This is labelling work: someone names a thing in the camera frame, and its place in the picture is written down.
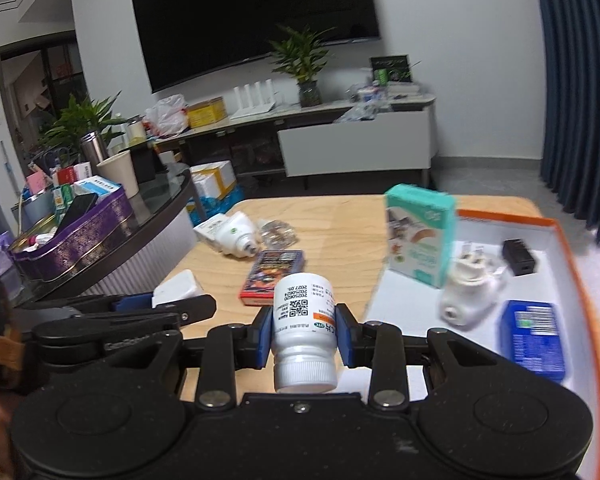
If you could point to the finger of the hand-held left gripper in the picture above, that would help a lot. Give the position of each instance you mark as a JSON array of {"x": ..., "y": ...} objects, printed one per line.
[
  {"x": 132, "y": 302},
  {"x": 195, "y": 307}
]

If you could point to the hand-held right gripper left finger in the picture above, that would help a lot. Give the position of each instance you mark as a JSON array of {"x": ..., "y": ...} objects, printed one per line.
[{"x": 262, "y": 335}]

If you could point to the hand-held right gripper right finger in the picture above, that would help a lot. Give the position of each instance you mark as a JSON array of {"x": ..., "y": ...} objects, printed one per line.
[{"x": 344, "y": 335}]

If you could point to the white plug charger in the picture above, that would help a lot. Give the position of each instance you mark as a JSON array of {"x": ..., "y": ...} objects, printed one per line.
[{"x": 177, "y": 285}]

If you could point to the white pill bottle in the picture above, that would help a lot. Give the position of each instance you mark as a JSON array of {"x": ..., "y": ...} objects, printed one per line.
[{"x": 302, "y": 340}]

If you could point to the red card box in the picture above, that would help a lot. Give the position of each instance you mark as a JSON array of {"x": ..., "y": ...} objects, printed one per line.
[{"x": 272, "y": 275}]

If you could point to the white mosquito repellent heater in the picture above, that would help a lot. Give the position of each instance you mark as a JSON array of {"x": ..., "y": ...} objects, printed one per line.
[{"x": 230, "y": 232}]

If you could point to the green white bandage box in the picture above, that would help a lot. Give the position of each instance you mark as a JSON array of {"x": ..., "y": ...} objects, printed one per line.
[{"x": 420, "y": 240}]

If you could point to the white plug adapter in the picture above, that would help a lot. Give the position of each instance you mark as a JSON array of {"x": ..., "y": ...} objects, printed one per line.
[{"x": 472, "y": 300}]

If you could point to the blue packet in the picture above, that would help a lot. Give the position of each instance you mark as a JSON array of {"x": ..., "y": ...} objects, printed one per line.
[{"x": 532, "y": 340}]

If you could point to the black power adapter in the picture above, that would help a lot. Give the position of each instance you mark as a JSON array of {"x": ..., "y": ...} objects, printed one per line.
[{"x": 520, "y": 257}]

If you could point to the orange rimmed white box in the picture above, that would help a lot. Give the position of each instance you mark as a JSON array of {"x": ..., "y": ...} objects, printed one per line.
[{"x": 555, "y": 280}]

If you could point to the purple patterned tin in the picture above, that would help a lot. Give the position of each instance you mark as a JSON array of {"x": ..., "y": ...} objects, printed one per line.
[{"x": 90, "y": 240}]

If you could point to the clear empty bottle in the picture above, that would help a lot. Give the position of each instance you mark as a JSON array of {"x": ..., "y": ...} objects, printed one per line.
[{"x": 277, "y": 234}]

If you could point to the white pink tube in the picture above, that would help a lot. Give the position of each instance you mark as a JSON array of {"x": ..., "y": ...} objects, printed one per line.
[{"x": 40, "y": 238}]

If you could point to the blue plastic bag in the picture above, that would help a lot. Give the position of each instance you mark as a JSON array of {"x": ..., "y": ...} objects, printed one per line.
[{"x": 220, "y": 207}]

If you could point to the black phone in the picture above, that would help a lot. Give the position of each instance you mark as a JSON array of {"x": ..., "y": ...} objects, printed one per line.
[{"x": 77, "y": 212}]

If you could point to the white blue medicine box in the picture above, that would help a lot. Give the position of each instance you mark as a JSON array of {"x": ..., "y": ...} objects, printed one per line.
[{"x": 97, "y": 186}]

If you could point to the green medicine box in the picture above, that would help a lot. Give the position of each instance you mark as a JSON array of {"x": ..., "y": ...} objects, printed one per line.
[{"x": 62, "y": 196}]

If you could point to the beige paper cup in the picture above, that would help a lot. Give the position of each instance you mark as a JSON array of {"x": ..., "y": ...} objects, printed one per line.
[{"x": 119, "y": 172}]

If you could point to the yellow white cardboard box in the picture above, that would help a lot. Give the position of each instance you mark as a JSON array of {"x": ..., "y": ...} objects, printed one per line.
[{"x": 212, "y": 177}]

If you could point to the red white box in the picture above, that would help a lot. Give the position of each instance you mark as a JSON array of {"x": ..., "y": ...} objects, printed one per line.
[{"x": 72, "y": 174}]

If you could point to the pink card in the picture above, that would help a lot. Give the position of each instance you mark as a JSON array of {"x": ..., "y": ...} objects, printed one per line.
[{"x": 37, "y": 181}]

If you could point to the steel tumbler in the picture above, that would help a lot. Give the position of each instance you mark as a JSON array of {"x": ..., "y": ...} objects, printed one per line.
[{"x": 94, "y": 147}]

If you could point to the white jar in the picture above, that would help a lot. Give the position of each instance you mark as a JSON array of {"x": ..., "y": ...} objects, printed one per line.
[{"x": 135, "y": 132}]

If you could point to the white plastic bag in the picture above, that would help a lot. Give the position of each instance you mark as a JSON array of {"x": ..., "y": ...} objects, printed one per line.
[{"x": 167, "y": 117}]

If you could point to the leafy green plant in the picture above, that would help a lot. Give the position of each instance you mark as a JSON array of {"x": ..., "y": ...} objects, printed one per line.
[{"x": 80, "y": 120}]

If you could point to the white television cabinet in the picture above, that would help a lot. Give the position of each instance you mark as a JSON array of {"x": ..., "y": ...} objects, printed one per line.
[{"x": 355, "y": 145}]

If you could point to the white router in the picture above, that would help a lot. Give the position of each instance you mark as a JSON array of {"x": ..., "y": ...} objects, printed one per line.
[{"x": 252, "y": 105}]

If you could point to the pile of clear plastic packets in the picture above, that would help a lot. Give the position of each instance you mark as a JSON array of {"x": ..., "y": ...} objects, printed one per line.
[{"x": 370, "y": 105}]

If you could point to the plant in glass vase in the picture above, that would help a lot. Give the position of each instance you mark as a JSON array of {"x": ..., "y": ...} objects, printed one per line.
[{"x": 307, "y": 90}]

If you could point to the black green box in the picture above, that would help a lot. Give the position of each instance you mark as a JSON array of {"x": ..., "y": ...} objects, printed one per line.
[{"x": 391, "y": 70}]

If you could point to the black television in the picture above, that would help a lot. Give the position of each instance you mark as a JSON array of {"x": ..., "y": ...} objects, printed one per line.
[{"x": 255, "y": 15}]

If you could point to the dark blue curtain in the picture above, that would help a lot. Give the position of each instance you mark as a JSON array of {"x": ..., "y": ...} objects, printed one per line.
[{"x": 575, "y": 85}]

